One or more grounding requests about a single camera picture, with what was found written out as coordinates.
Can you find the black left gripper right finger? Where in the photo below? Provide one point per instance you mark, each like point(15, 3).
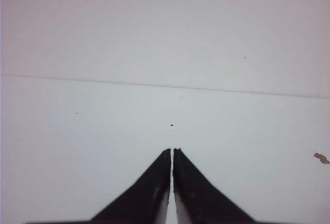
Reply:
point(197, 200)

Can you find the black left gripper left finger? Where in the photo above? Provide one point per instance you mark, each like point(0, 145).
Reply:
point(146, 201)

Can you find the brown chipped table spot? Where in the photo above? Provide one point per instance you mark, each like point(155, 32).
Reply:
point(322, 158)

